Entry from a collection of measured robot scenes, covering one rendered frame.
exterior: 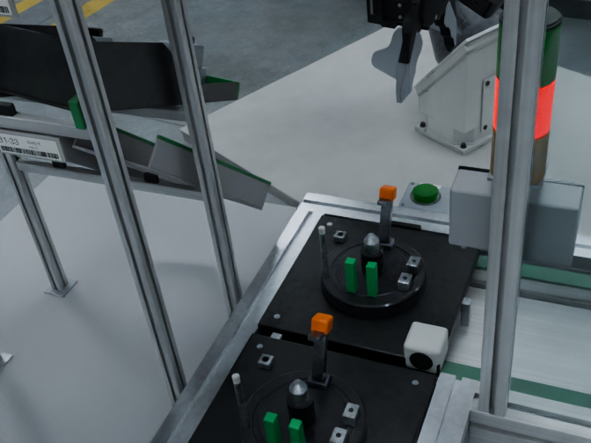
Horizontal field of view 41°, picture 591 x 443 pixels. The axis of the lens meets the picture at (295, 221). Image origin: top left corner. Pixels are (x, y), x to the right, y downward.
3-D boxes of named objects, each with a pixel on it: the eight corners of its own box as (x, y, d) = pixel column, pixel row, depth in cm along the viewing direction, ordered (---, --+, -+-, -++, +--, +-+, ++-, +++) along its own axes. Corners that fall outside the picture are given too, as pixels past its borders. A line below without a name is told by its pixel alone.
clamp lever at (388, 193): (379, 236, 110) (383, 184, 107) (393, 238, 109) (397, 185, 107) (371, 244, 107) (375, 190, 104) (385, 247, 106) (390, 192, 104)
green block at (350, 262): (349, 286, 104) (346, 257, 101) (358, 286, 103) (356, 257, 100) (346, 291, 103) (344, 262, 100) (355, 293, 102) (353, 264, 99)
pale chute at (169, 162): (193, 189, 125) (202, 163, 125) (262, 210, 119) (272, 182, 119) (70, 147, 100) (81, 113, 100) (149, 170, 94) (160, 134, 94)
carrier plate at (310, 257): (322, 224, 121) (321, 214, 119) (480, 251, 112) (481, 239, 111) (259, 335, 104) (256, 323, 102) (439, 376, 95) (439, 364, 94)
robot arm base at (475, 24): (488, 47, 155) (462, 4, 156) (528, 10, 141) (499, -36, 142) (427, 77, 151) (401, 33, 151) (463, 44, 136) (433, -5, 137)
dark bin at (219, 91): (163, 83, 112) (167, 29, 109) (237, 100, 105) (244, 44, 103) (-4, 90, 88) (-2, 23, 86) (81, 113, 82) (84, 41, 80)
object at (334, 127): (408, 25, 200) (408, 15, 199) (777, 153, 143) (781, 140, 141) (181, 140, 168) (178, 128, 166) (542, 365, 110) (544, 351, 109)
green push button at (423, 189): (416, 191, 125) (416, 180, 124) (441, 194, 123) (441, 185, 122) (409, 206, 122) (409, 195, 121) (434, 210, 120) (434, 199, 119)
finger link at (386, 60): (368, 96, 105) (385, 25, 103) (408, 105, 102) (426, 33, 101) (358, 93, 102) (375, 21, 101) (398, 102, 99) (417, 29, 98)
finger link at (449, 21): (426, 26, 114) (408, -7, 106) (465, 32, 111) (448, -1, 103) (419, 46, 114) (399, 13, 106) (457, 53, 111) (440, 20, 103)
